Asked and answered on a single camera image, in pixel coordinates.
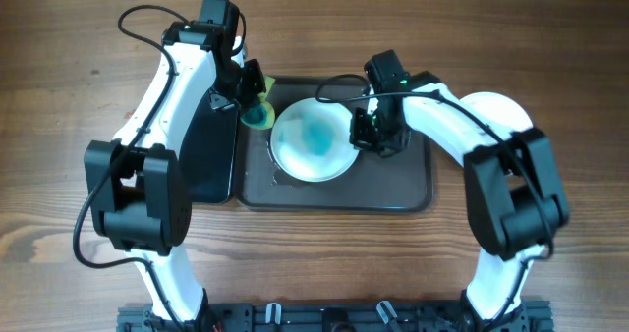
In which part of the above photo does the green yellow sponge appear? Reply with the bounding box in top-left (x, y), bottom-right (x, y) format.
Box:
top-left (240, 76), bottom-right (276, 130)

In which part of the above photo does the white plate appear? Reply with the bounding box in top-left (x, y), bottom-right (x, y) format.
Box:
top-left (269, 98), bottom-right (359, 183)
top-left (460, 91), bottom-right (534, 157)

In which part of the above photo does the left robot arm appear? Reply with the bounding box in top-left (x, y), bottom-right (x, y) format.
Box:
top-left (72, 0), bottom-right (266, 331)

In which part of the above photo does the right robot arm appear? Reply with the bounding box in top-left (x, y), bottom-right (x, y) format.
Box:
top-left (350, 50), bottom-right (570, 331)

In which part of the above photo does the black water tray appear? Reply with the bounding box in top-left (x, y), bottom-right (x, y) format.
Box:
top-left (179, 95), bottom-right (239, 204)

